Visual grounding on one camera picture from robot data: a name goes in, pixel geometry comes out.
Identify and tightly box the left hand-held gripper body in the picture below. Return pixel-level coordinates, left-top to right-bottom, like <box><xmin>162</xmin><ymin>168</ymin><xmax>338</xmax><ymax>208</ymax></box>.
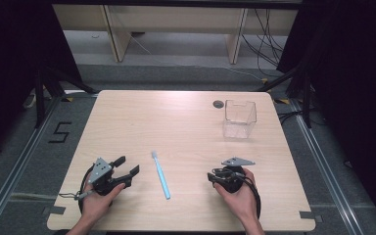
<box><xmin>87</xmin><ymin>157</ymin><xmax>120</xmax><ymax>197</ymax></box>

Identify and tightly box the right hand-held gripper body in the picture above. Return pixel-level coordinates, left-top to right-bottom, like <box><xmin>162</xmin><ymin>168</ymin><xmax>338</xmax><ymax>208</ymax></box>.
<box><xmin>216</xmin><ymin>157</ymin><xmax>257</xmax><ymax>194</ymax></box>

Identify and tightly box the person's right hand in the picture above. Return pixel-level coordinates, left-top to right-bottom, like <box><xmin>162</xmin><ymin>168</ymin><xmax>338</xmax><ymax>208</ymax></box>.
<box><xmin>212</xmin><ymin>167</ymin><xmax>259</xmax><ymax>227</ymax></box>

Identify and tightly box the person's left hand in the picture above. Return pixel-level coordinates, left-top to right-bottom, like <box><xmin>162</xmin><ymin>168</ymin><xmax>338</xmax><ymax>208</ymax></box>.
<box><xmin>79</xmin><ymin>182</ymin><xmax>126</xmax><ymax>226</ymax></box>

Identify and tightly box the light blue toothbrush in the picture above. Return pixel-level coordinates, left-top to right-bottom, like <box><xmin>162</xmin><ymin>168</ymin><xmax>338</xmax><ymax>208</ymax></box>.
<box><xmin>151</xmin><ymin>150</ymin><xmax>171</xmax><ymax>201</ymax></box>

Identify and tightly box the clear plastic container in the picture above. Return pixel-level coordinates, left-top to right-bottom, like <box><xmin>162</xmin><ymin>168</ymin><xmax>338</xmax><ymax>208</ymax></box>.
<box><xmin>221</xmin><ymin>99</ymin><xmax>259</xmax><ymax>140</ymax></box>

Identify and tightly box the black tape strip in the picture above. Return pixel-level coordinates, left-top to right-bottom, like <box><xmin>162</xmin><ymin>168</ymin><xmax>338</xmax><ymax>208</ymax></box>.
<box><xmin>299</xmin><ymin>211</ymin><xmax>324</xmax><ymax>224</ymax></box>
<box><xmin>41</xmin><ymin>206</ymin><xmax>67</xmax><ymax>216</ymax></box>

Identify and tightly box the black metal stand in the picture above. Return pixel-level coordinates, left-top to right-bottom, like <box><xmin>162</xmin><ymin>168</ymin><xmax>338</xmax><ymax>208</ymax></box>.
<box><xmin>33</xmin><ymin>63</ymin><xmax>100</xmax><ymax>129</ymax></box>
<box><xmin>257</xmin><ymin>63</ymin><xmax>313</xmax><ymax>129</ymax></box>

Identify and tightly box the black curtain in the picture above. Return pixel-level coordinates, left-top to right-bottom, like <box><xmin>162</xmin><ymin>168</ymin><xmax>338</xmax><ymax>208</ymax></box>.
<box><xmin>0</xmin><ymin>0</ymin><xmax>84</xmax><ymax>165</ymax></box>
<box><xmin>275</xmin><ymin>0</ymin><xmax>376</xmax><ymax>228</ymax></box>

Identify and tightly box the light wooden desk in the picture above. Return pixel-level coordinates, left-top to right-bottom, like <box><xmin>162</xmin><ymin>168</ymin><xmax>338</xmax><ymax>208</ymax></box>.
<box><xmin>52</xmin><ymin>3</ymin><xmax>300</xmax><ymax>66</ymax></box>

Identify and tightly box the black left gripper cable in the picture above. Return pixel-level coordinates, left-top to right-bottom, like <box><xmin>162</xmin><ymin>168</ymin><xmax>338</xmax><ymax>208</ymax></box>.
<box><xmin>77</xmin><ymin>164</ymin><xmax>96</xmax><ymax>214</ymax></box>

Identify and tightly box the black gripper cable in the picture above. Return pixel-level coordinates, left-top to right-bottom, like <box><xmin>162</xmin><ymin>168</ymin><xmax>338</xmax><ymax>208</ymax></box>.
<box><xmin>238</xmin><ymin>170</ymin><xmax>262</xmax><ymax>220</ymax></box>
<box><xmin>77</xmin><ymin>164</ymin><xmax>96</xmax><ymax>214</ymax></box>

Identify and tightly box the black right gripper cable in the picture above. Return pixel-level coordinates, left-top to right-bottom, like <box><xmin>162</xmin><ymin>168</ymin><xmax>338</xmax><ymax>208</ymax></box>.
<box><xmin>238</xmin><ymin>170</ymin><xmax>262</xmax><ymax>220</ymax></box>

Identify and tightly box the grey plug with thin wire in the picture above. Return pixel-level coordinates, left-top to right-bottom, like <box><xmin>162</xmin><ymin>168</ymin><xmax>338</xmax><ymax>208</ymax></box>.
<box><xmin>58</xmin><ymin>190</ymin><xmax>97</xmax><ymax>201</ymax></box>

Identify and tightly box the aluminium floor rail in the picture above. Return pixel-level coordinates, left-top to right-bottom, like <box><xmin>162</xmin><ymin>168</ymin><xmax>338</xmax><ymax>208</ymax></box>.
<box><xmin>288</xmin><ymin>97</ymin><xmax>368</xmax><ymax>235</ymax></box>
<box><xmin>0</xmin><ymin>95</ymin><xmax>63</xmax><ymax>235</ymax></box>

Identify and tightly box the bundle of black cables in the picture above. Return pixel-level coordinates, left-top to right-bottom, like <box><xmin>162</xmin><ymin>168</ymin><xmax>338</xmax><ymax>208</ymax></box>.
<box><xmin>240</xmin><ymin>9</ymin><xmax>296</xmax><ymax>78</ymax></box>

